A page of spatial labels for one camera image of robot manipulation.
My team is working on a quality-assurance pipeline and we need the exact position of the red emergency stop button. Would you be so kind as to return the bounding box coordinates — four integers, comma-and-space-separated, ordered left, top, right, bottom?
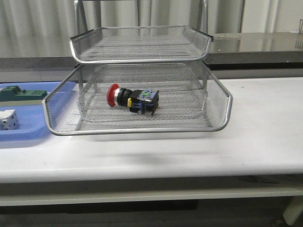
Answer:
107, 83, 159, 116

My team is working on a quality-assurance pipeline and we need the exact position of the silver mesh tray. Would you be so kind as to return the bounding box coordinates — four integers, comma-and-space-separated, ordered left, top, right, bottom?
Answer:
82, 90, 206, 128
43, 61, 232, 136
70, 26, 214, 64

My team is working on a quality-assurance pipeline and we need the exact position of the silver mesh bottom tray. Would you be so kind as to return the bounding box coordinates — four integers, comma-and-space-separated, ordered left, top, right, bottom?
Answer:
82, 90, 206, 128

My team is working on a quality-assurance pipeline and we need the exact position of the silver mesh top tray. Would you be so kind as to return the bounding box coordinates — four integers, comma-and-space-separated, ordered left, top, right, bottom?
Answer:
70, 26, 214, 64

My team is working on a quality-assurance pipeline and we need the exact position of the grey stone counter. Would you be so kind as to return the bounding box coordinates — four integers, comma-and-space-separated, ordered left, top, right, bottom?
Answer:
0, 32, 303, 83

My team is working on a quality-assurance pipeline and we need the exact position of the blue plastic tray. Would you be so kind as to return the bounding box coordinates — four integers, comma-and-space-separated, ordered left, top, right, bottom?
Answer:
0, 82, 76, 142

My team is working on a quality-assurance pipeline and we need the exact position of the green terminal block connector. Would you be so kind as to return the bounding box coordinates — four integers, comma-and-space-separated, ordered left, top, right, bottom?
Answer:
0, 86, 47, 102

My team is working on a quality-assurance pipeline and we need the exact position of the white circuit breaker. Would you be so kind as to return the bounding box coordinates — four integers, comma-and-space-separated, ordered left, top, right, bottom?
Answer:
0, 109, 18, 131

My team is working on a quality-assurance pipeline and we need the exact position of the white table leg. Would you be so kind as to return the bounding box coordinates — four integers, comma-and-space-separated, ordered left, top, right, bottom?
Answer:
283, 196, 303, 226

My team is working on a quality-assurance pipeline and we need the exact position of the grey metal rack frame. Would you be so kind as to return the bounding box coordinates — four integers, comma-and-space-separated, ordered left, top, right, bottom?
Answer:
73, 0, 214, 131

